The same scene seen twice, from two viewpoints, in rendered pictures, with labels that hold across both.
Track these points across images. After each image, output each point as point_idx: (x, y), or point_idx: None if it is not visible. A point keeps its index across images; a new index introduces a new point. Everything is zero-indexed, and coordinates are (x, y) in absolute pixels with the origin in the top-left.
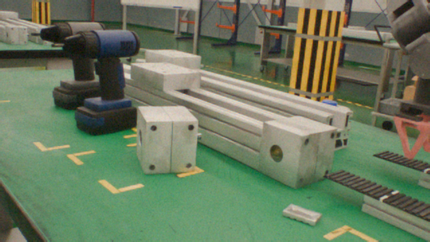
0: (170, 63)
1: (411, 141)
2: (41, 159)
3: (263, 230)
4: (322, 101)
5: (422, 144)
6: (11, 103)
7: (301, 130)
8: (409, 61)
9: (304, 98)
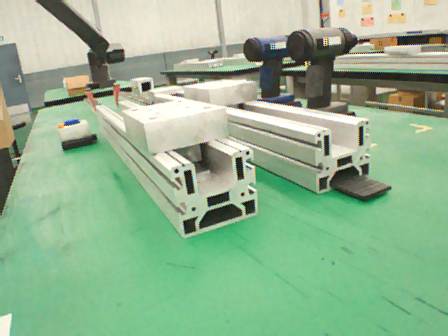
0: (204, 88)
1: (36, 143)
2: (304, 105)
3: None
4: (76, 119)
5: (95, 108)
6: (404, 129)
7: (169, 87)
8: (124, 55)
9: (102, 109)
